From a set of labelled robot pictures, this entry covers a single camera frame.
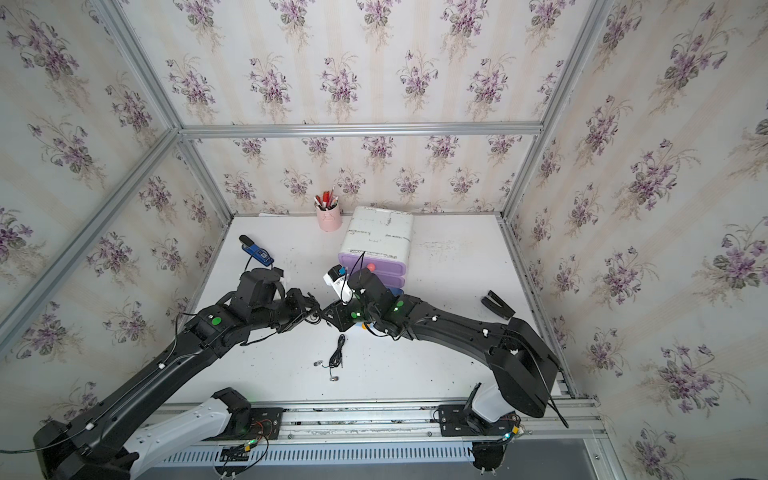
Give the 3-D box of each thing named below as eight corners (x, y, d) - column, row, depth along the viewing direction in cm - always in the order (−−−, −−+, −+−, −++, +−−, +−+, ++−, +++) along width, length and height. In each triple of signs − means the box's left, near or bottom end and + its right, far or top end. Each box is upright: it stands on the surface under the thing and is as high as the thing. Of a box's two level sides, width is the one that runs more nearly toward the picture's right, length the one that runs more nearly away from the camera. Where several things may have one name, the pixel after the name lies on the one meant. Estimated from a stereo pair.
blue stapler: (240, 248, 112) (235, 239, 108) (247, 242, 114) (242, 234, 110) (267, 267, 106) (263, 259, 103) (275, 261, 108) (271, 253, 104)
